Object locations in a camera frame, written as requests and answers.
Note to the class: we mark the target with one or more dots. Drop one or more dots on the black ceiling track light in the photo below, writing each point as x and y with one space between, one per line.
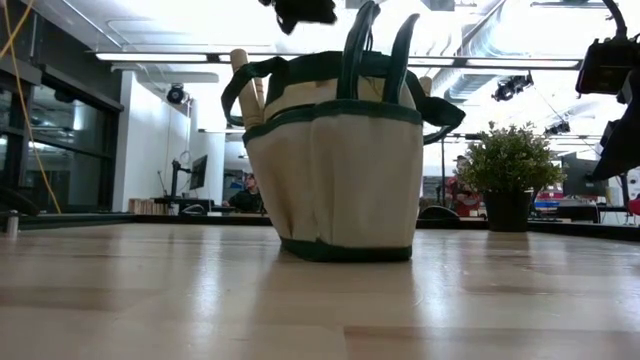
557 128
512 87

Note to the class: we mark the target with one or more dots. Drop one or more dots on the wide black computer monitor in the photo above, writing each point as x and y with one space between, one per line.
580 175

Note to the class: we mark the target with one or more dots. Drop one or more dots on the stack of wooden blocks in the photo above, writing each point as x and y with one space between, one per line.
142 206

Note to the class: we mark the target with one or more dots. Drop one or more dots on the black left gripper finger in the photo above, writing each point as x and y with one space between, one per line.
290 15
320 11

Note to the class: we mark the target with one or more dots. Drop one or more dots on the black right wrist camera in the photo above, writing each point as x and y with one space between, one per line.
607 65

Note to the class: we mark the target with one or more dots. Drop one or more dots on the black aluminium table frame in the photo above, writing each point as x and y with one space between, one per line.
60 220

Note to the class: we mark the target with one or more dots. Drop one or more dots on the black monitor stand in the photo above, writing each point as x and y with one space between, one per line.
175 180

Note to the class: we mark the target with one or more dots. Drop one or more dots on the beige green gardening tote bag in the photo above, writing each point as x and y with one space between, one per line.
340 190

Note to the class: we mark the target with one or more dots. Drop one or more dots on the person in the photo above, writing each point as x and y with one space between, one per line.
245 200
462 195

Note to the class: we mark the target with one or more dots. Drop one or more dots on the short silver post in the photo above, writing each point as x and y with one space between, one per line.
12 225

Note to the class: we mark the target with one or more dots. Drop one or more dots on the green potted plant black pot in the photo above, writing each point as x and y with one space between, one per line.
505 165

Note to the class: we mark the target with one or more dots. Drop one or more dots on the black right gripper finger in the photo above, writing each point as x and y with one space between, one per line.
625 145

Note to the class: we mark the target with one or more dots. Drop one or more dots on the round ceiling camera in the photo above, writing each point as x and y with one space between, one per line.
176 95

